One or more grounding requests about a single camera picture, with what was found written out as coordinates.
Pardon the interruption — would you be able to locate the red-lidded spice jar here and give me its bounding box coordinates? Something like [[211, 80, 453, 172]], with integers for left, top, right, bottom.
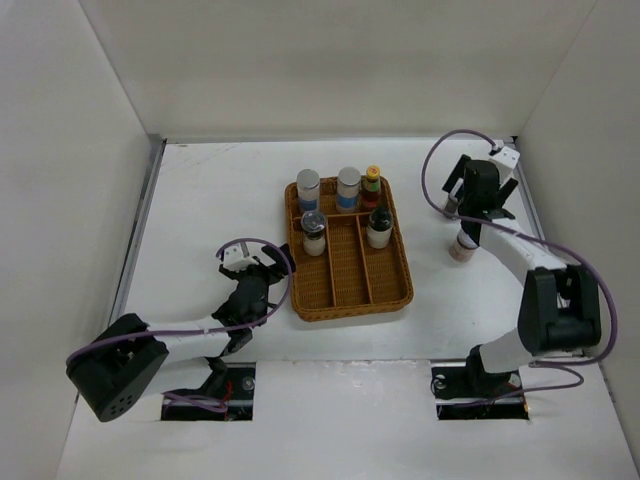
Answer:
[[449, 229, 479, 263], [444, 188, 464, 218]]

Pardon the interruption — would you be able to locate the clear-capped grinder with white salt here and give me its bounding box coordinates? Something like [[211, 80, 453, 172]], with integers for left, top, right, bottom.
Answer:
[[301, 211, 327, 257]]

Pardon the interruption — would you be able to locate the white beads jar silver lid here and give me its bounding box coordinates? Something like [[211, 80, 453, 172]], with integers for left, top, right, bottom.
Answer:
[[296, 169, 320, 213]]

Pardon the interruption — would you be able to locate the red sauce bottle green label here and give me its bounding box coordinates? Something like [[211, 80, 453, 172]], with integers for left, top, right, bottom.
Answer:
[[361, 165, 381, 210]]

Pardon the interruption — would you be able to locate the black-capped grinder white salt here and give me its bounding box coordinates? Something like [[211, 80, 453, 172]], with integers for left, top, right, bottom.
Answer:
[[367, 206, 394, 249]]

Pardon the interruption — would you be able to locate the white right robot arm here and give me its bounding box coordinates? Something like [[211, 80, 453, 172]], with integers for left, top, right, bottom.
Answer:
[[281, 156, 601, 398]]

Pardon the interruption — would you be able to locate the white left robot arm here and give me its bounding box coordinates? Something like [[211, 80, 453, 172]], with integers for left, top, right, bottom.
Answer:
[[66, 264, 287, 422]]

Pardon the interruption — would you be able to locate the brown wicker divided basket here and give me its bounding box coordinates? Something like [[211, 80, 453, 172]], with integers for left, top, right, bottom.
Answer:
[[284, 177, 414, 322]]

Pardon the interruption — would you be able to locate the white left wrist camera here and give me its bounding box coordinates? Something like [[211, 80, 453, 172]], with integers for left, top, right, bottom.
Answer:
[[222, 242, 258, 271]]

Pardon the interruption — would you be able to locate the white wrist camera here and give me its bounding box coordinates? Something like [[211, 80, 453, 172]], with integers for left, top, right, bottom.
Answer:
[[488, 144, 520, 185], [222, 242, 258, 271]]

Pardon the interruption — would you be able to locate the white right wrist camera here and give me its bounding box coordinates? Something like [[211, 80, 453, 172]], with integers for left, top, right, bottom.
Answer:
[[488, 144, 520, 185]]

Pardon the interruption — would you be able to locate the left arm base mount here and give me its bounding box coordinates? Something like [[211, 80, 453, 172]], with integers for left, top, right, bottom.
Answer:
[[160, 357, 257, 422]]

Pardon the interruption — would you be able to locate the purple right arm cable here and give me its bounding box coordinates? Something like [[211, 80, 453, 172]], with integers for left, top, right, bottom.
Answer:
[[420, 129, 619, 401]]

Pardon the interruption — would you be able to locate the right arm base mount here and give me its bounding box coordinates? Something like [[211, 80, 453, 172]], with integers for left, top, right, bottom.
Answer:
[[430, 362, 529, 421]]

